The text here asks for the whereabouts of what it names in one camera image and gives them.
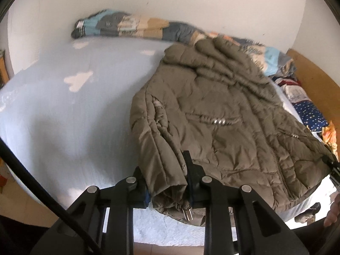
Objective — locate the blue star print pillow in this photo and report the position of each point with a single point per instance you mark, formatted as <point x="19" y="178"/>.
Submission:
<point x="310" y="115"/>

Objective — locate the olive puffer jacket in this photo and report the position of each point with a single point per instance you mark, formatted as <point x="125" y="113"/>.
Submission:
<point x="212" y="143"/>

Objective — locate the patchwork printed blanket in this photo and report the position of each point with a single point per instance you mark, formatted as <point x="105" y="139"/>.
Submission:
<point x="127" y="26"/>

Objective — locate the person's right hand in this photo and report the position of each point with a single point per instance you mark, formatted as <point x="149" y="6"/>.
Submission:
<point x="333" y="212"/>

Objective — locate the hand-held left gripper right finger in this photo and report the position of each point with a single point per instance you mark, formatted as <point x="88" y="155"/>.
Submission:
<point x="192" y="188"/>

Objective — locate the red white striped cloth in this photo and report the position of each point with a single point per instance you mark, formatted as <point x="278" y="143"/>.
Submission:
<point x="292" y="90"/>

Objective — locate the orange cloth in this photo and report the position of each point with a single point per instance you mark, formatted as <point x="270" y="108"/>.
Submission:
<point x="329" y="136"/>

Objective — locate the bed with light blue sheet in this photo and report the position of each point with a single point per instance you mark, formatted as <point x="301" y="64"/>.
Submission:
<point x="66" y="117"/>

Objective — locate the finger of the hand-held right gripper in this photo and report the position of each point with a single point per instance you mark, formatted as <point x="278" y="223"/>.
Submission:
<point x="333" y="168"/>

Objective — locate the wooden furniture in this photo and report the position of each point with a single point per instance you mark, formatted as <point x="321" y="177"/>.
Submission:
<point x="2" y="69"/>

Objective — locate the wooden headboard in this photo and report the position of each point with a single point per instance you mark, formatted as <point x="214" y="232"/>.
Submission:
<point x="316" y="79"/>

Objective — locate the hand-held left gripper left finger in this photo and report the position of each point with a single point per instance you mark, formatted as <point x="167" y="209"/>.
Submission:
<point x="144" y="198"/>

